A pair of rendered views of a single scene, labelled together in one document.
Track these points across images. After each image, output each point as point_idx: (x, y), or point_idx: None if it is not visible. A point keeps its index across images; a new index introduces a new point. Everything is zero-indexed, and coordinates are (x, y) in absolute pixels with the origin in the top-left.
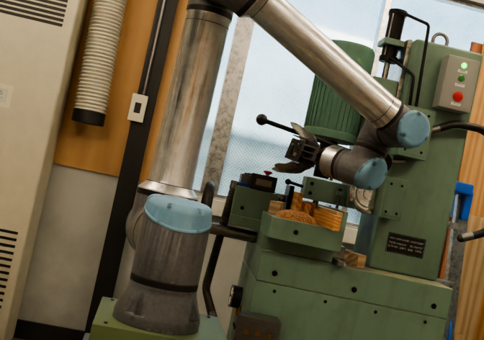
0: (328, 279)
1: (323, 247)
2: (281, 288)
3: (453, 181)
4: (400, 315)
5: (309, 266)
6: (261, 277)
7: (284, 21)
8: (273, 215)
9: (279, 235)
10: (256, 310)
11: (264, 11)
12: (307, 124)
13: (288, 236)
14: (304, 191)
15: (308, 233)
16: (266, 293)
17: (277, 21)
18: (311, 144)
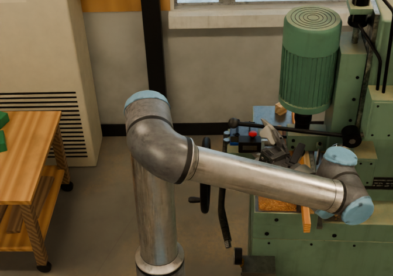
0: (311, 231)
1: (302, 225)
2: (274, 240)
3: None
4: (375, 245)
5: (294, 226)
6: (257, 237)
7: (214, 182)
8: (256, 205)
9: (263, 223)
10: (257, 254)
11: (193, 180)
12: (281, 96)
13: (271, 222)
14: (287, 147)
15: (287, 218)
16: (263, 244)
17: (208, 183)
18: (279, 158)
